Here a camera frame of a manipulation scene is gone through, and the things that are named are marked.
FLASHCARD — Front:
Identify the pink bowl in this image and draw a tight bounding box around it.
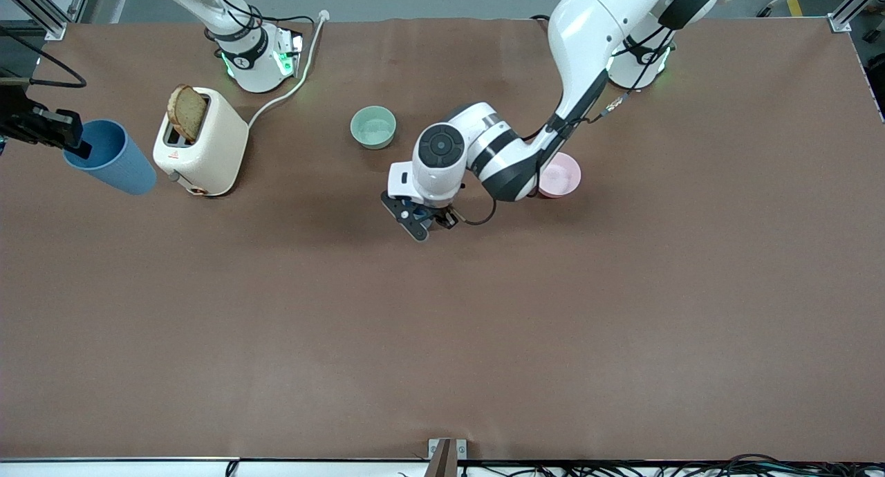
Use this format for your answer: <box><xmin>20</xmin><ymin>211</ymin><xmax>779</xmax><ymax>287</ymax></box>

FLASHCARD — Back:
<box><xmin>536</xmin><ymin>152</ymin><xmax>582</xmax><ymax>199</ymax></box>

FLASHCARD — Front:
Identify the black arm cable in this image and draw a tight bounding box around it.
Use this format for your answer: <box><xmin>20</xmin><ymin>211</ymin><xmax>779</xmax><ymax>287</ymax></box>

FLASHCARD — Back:
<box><xmin>453</xmin><ymin>35</ymin><xmax>677</xmax><ymax>227</ymax></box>
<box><xmin>0</xmin><ymin>26</ymin><xmax>88</xmax><ymax>89</ymax></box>

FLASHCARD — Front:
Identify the cream white toaster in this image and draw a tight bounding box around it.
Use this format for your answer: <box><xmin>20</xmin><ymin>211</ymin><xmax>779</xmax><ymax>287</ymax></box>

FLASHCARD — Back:
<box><xmin>152</xmin><ymin>86</ymin><xmax>250</xmax><ymax>198</ymax></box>

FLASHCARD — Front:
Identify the metal table edge bracket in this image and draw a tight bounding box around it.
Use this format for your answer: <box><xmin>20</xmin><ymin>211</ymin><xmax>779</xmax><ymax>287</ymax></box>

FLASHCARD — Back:
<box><xmin>427</xmin><ymin>438</ymin><xmax>468</xmax><ymax>477</ymax></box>

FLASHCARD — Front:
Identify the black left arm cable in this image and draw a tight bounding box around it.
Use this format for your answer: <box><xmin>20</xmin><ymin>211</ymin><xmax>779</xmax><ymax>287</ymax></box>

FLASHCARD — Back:
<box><xmin>453</xmin><ymin>35</ymin><xmax>677</xmax><ymax>227</ymax></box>

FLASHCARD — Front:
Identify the white table edge rail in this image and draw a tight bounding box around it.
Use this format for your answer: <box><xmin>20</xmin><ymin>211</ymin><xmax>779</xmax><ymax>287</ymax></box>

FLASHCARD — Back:
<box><xmin>0</xmin><ymin>458</ymin><xmax>429</xmax><ymax>477</ymax></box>

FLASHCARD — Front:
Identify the brown table cover mat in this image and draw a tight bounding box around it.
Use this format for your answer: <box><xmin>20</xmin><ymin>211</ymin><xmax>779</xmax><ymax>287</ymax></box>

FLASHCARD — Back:
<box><xmin>0</xmin><ymin>17</ymin><xmax>885</xmax><ymax>462</ymax></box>

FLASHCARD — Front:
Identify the aluminium frame post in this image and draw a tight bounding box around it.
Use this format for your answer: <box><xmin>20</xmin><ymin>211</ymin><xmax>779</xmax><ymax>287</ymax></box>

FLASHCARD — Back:
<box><xmin>828</xmin><ymin>0</ymin><xmax>885</xmax><ymax>33</ymax></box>
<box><xmin>0</xmin><ymin>0</ymin><xmax>70</xmax><ymax>41</ymax></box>

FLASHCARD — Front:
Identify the brown bread slice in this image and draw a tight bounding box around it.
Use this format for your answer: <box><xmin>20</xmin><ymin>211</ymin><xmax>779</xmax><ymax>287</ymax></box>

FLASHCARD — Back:
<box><xmin>167</xmin><ymin>84</ymin><xmax>209</xmax><ymax>144</ymax></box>

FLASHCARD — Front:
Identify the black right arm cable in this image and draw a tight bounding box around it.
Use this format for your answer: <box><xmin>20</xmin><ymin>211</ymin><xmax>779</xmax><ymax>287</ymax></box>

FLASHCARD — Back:
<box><xmin>0</xmin><ymin>26</ymin><xmax>88</xmax><ymax>89</ymax></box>

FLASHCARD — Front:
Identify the black cable bundle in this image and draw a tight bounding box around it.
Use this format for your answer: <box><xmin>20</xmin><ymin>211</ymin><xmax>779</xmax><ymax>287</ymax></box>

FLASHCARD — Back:
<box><xmin>460</xmin><ymin>453</ymin><xmax>885</xmax><ymax>477</ymax></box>

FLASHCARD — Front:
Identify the mint green bowl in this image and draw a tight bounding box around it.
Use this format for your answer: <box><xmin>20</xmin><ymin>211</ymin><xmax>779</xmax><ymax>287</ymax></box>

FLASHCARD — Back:
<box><xmin>350</xmin><ymin>106</ymin><xmax>398</xmax><ymax>150</ymax></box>

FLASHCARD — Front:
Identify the white toaster power cable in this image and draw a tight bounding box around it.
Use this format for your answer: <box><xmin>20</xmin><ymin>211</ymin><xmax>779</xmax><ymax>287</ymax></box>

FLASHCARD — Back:
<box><xmin>247</xmin><ymin>10</ymin><xmax>330</xmax><ymax>129</ymax></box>

